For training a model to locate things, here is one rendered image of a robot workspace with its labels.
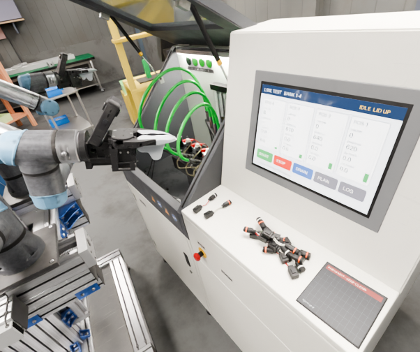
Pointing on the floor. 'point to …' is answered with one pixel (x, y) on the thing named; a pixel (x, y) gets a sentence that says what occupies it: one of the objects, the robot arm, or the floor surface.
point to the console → (398, 216)
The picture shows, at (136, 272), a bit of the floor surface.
